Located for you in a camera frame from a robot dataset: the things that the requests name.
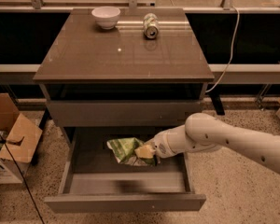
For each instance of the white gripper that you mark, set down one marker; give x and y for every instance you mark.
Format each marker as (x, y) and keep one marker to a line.
(160, 144)

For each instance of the green jalapeno chip bag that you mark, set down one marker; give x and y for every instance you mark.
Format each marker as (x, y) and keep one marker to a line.
(123, 150)

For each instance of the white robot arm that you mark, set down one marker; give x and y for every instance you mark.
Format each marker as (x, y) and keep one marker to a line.
(202, 132)

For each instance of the open grey middle drawer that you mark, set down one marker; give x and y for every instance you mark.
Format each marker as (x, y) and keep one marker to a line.
(93, 181)

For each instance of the grey drawer cabinet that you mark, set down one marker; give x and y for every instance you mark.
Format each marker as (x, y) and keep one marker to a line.
(87, 63)

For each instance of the closed grey top drawer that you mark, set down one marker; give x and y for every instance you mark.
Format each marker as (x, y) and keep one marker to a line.
(120, 113)

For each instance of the green soda can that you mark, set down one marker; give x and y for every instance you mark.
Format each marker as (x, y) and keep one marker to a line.
(151, 26)

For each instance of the open cardboard box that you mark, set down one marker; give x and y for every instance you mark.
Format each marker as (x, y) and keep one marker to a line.
(18, 141)

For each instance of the white ceramic bowl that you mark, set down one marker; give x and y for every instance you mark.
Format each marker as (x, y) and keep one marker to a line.
(106, 17)

